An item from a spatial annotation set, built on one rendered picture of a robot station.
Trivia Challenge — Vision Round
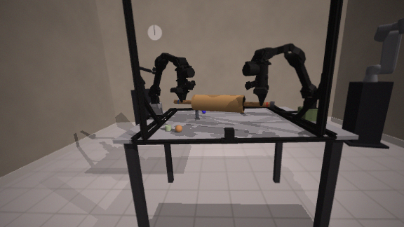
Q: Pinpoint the orange ball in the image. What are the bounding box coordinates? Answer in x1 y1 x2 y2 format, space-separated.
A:
175 125 182 132

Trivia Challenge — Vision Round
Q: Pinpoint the tan cylindrical bar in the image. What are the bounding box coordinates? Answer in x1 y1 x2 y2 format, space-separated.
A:
174 95 274 113

